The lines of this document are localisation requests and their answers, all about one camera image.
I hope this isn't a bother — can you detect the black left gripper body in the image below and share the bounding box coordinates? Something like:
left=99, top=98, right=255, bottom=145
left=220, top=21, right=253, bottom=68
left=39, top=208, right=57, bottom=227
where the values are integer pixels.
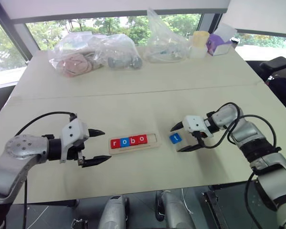
left=66, top=140, right=86, bottom=167

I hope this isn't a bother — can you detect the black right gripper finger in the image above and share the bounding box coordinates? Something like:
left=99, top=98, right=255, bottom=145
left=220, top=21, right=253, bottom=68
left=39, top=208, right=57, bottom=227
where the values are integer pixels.
left=170, top=121, right=184, bottom=132
left=176, top=143, right=204, bottom=153

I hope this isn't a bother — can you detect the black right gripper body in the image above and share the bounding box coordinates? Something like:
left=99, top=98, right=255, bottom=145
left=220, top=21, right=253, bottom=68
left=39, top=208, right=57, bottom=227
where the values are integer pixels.
left=192, top=130, right=207, bottom=144

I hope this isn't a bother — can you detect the blue letter t block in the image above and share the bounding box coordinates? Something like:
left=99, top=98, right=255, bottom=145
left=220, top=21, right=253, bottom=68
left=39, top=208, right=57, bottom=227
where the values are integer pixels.
left=169, top=133, right=183, bottom=145

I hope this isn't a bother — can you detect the wooden letter tray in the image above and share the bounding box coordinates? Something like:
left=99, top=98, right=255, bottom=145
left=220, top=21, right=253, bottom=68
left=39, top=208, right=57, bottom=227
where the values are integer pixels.
left=109, top=133, right=162, bottom=155

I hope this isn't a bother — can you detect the silver robot leg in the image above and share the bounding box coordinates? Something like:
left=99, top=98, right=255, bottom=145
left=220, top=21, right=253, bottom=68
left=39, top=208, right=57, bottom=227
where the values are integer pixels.
left=97, top=195, right=131, bottom=229
left=156, top=190, right=196, bottom=229

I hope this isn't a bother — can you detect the pink cloth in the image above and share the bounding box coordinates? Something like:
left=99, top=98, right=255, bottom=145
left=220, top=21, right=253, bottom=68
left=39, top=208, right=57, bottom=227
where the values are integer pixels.
left=58, top=52, right=92, bottom=78

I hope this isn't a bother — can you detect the white container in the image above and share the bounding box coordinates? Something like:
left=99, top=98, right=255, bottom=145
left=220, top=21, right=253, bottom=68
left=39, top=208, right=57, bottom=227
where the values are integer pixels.
left=188, top=45, right=208, bottom=59

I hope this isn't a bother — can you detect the large clear plastic bag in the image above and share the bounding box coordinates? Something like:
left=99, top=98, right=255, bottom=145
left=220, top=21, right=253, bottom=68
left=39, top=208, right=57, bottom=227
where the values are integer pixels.
left=48, top=32, right=143, bottom=78

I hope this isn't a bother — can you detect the purple tissue box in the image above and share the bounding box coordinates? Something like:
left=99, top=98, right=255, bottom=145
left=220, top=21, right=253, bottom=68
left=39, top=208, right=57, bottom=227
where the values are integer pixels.
left=206, top=33, right=234, bottom=57

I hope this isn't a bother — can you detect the yellow cup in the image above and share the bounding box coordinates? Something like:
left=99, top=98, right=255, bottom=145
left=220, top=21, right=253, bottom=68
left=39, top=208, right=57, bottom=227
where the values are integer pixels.
left=192, top=30, right=210, bottom=48

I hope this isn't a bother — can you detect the tall clear plastic bag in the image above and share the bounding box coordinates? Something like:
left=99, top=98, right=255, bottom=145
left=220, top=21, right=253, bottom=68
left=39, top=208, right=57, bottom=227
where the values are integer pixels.
left=143, top=8, right=190, bottom=63

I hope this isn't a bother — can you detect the black chair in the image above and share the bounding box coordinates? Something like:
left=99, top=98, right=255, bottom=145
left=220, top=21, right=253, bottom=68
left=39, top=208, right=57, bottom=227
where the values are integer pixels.
left=259, top=56, right=286, bottom=115

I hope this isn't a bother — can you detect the white window blind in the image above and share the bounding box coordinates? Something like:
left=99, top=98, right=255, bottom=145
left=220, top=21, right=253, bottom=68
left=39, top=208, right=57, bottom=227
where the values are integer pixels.
left=223, top=0, right=286, bottom=39
left=0, top=0, right=231, bottom=23

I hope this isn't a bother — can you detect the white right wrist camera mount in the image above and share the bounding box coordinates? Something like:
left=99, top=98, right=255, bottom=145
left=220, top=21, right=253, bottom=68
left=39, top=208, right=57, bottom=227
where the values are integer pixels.
left=183, top=115, right=214, bottom=138

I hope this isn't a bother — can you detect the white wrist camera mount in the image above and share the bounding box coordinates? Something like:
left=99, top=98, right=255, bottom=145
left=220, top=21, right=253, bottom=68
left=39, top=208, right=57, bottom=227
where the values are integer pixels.
left=183, top=115, right=214, bottom=138
left=59, top=118, right=90, bottom=164

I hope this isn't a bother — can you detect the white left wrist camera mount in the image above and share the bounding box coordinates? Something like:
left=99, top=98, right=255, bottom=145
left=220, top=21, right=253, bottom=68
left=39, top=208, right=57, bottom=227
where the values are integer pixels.
left=59, top=118, right=90, bottom=164

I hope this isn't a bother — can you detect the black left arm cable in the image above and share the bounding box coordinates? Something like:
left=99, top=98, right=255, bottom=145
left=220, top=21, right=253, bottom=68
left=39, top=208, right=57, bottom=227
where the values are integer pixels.
left=14, top=111, right=77, bottom=136

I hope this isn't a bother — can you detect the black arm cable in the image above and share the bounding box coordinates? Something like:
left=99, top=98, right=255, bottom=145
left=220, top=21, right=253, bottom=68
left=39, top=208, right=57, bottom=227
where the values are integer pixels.
left=197, top=102, right=277, bottom=150
left=14, top=111, right=77, bottom=136

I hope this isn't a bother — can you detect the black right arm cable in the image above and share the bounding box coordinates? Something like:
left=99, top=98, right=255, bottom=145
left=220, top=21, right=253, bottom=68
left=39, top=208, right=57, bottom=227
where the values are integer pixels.
left=197, top=102, right=277, bottom=150

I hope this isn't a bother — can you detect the black metal frame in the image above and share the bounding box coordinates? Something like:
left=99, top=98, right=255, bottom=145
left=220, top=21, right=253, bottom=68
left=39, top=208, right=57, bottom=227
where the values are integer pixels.
left=202, top=190, right=229, bottom=229

